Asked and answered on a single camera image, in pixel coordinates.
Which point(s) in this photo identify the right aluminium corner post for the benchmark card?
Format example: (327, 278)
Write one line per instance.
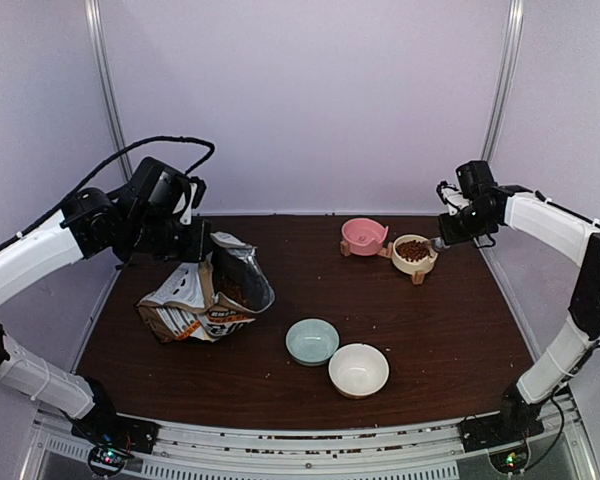
(508, 64)

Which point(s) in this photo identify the white ceramic bowl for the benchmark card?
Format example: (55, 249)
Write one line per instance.
(358, 370)

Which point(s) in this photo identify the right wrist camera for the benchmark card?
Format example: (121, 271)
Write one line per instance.
(451, 197)

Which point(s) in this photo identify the teal ceramic bowl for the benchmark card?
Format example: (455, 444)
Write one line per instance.
(312, 342)

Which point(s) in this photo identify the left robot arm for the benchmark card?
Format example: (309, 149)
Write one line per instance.
(151, 214)

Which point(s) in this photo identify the left aluminium corner post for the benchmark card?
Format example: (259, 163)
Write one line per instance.
(97, 36)

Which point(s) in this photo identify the pink pet bowl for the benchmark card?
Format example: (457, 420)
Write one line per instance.
(363, 237)

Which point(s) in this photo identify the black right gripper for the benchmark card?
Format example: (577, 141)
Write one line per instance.
(450, 235)

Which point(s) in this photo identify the cream pet bowl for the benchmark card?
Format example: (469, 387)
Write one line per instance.
(414, 256)

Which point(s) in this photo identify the metal food scoop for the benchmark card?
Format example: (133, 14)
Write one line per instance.
(438, 244)

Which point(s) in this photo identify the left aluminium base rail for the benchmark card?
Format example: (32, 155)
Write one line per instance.
(92, 319)

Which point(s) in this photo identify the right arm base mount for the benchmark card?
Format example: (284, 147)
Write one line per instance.
(500, 432)

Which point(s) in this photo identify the aluminium corner post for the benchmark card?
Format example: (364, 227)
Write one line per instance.
(508, 64)
(97, 36)

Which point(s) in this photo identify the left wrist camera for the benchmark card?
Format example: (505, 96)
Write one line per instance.
(194, 190)

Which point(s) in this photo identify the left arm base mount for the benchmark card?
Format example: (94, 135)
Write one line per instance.
(114, 437)

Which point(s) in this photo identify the front aluminium frame rail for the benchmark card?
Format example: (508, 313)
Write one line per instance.
(425, 450)

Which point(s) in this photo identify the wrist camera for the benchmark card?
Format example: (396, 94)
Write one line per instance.
(194, 190)
(451, 197)

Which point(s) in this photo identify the dog food bag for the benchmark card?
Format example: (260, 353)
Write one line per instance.
(209, 300)

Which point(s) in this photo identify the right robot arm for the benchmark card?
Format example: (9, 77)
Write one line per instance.
(551, 256)

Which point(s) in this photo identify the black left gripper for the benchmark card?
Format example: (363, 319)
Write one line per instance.
(200, 244)

